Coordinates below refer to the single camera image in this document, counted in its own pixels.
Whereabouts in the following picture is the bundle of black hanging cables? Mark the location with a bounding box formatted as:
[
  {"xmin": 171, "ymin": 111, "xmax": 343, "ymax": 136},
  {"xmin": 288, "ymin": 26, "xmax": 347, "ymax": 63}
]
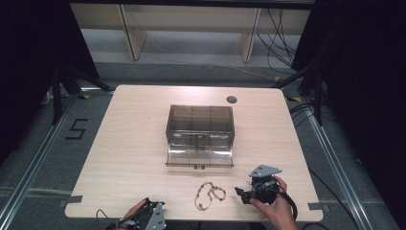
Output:
[{"xmin": 256, "ymin": 9, "xmax": 299, "ymax": 69}]

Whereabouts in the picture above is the black floor cable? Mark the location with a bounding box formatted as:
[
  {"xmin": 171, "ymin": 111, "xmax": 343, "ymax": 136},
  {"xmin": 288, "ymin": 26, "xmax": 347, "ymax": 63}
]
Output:
[{"xmin": 306, "ymin": 166, "xmax": 362, "ymax": 230}]

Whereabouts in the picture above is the person's left hand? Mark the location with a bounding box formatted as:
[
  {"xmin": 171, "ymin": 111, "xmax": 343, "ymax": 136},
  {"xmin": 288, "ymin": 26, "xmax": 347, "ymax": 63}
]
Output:
[{"xmin": 118, "ymin": 198, "xmax": 148, "ymax": 230}]

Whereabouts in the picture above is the beaded necklace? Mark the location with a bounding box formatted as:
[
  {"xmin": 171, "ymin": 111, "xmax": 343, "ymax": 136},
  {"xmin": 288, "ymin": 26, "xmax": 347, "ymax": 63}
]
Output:
[{"xmin": 193, "ymin": 181, "xmax": 227, "ymax": 212}]

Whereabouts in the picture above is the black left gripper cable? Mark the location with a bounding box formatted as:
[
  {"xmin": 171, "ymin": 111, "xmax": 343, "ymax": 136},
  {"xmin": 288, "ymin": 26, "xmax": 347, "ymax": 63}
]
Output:
[{"xmin": 95, "ymin": 208, "xmax": 128, "ymax": 228}]

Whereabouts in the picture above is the beige wooden shelf unit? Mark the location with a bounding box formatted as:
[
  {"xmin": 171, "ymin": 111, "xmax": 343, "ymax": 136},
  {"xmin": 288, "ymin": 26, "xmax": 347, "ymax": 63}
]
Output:
[{"xmin": 69, "ymin": 3, "xmax": 312, "ymax": 63}]

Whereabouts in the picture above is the black curtain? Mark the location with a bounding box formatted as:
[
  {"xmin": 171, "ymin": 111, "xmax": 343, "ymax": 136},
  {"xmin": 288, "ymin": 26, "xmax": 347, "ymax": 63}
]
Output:
[
  {"xmin": 291, "ymin": 0, "xmax": 406, "ymax": 229},
  {"xmin": 0, "ymin": 0, "xmax": 101, "ymax": 166}
]

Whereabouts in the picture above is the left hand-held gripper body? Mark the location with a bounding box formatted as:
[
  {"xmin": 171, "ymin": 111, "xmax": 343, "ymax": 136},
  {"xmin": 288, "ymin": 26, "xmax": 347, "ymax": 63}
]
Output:
[{"xmin": 127, "ymin": 197, "xmax": 168, "ymax": 230}]

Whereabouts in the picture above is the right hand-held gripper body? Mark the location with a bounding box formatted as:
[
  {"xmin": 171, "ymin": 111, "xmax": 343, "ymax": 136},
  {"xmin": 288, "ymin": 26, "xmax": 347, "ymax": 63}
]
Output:
[{"xmin": 248, "ymin": 164, "xmax": 283, "ymax": 206}]

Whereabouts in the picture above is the grey tape strip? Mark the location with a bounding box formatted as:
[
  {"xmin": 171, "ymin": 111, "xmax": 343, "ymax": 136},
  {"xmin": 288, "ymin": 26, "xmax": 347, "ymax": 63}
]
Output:
[
  {"xmin": 307, "ymin": 201, "xmax": 330, "ymax": 213},
  {"xmin": 57, "ymin": 195, "xmax": 83, "ymax": 209}
]

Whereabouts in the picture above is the smoky transparent drawer cabinet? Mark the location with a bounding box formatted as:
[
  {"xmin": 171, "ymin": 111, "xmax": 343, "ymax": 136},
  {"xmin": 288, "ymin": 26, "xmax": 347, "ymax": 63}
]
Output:
[{"xmin": 165, "ymin": 104, "xmax": 236, "ymax": 151}]

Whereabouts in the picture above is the aluminium floor rail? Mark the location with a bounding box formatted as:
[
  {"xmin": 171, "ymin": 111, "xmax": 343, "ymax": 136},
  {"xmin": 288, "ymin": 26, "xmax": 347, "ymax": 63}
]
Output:
[
  {"xmin": 0, "ymin": 90, "xmax": 82, "ymax": 223},
  {"xmin": 301, "ymin": 98, "xmax": 374, "ymax": 230}
]

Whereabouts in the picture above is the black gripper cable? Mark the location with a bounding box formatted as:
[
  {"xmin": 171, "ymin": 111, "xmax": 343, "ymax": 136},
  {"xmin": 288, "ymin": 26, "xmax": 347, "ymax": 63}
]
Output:
[
  {"xmin": 271, "ymin": 185, "xmax": 299, "ymax": 221},
  {"xmin": 95, "ymin": 208, "xmax": 128, "ymax": 228}
]

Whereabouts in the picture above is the person's right hand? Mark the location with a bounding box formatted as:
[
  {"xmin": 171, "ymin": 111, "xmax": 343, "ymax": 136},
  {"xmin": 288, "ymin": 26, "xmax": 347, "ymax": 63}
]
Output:
[{"xmin": 249, "ymin": 174, "xmax": 299, "ymax": 230}]

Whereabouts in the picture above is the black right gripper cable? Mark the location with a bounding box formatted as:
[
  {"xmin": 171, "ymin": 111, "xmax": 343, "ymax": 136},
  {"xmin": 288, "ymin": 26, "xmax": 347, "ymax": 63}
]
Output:
[{"xmin": 271, "ymin": 185, "xmax": 299, "ymax": 221}]

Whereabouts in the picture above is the black metal stand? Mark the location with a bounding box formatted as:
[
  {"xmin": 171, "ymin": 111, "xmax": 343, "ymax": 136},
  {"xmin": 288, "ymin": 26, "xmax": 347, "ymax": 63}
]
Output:
[
  {"xmin": 271, "ymin": 61, "xmax": 324, "ymax": 127},
  {"xmin": 51, "ymin": 62, "xmax": 115, "ymax": 127}
]

